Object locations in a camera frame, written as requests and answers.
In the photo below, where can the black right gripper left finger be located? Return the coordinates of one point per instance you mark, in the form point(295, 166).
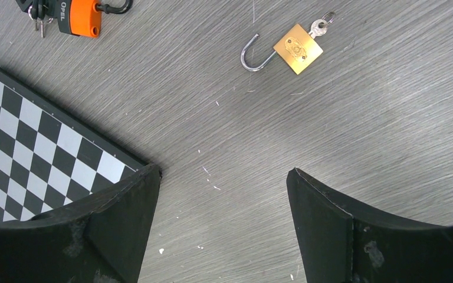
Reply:
point(99, 238)

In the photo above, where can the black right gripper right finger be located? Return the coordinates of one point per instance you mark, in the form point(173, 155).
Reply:
point(342, 239)

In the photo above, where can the black white chessboard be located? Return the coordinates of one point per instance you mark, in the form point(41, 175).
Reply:
point(48, 158)

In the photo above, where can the brass padlock with steel shackle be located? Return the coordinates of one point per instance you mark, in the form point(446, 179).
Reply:
point(297, 48)

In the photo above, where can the orange black padlock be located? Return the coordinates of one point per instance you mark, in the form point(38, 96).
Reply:
point(83, 17)

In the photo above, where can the small silver key with ring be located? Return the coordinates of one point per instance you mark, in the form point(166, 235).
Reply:
point(320, 26)

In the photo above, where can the silver keys on ring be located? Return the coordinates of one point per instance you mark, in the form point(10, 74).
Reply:
point(39, 11)

